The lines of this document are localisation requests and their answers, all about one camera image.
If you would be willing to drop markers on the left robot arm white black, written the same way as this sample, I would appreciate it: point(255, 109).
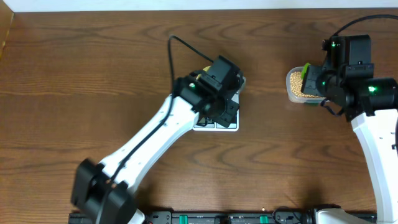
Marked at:
point(104, 192)

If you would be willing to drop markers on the green plastic measuring scoop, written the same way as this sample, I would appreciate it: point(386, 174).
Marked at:
point(304, 70)

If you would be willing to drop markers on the yellow plastic bowl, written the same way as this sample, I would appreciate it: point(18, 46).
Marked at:
point(200, 73)

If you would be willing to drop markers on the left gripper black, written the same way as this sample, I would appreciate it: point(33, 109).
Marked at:
point(229, 113)

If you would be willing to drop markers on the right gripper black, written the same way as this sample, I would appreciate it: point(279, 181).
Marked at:
point(308, 86)

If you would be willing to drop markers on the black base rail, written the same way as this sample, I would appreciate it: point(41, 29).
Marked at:
point(166, 217)

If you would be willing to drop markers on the white digital kitchen scale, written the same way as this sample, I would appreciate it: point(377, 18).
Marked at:
point(228, 121)

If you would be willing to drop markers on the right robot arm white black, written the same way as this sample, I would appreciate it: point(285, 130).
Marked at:
point(346, 79)

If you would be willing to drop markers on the clear container of soybeans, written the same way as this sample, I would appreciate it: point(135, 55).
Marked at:
point(294, 85)

